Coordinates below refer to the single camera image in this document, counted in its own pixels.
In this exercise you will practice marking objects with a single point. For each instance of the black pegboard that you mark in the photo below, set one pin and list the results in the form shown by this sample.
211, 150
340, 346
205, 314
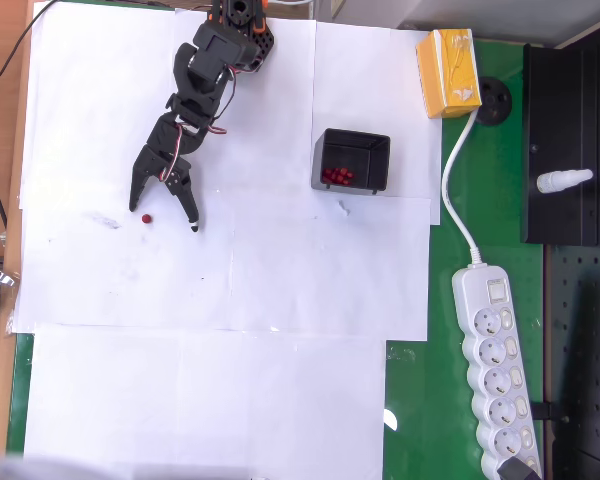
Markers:
585, 350

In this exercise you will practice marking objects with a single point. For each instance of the green table mat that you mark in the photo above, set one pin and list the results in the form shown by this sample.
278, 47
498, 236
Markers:
500, 210

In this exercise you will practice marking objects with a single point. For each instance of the white power strip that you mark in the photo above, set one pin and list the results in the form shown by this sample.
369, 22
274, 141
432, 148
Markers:
490, 360

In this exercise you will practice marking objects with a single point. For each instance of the black plug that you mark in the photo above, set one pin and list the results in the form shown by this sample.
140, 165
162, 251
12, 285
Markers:
517, 470

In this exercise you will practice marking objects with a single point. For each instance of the black box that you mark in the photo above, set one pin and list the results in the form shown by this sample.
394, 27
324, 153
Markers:
375, 165

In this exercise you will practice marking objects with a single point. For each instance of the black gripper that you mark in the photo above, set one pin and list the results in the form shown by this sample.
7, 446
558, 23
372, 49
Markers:
152, 162

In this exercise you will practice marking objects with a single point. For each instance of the small white bottle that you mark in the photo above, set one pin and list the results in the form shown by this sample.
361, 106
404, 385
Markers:
562, 180

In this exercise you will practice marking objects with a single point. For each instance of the black pegboard bracket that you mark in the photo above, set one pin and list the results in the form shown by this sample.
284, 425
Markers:
550, 411

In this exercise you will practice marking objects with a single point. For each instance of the large white paper sheet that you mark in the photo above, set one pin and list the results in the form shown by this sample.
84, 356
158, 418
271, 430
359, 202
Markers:
205, 400

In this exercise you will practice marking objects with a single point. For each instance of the yellow box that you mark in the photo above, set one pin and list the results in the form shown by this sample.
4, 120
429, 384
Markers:
447, 70

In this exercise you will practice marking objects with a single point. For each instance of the black metal shelf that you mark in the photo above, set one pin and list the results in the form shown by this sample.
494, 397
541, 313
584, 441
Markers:
560, 125

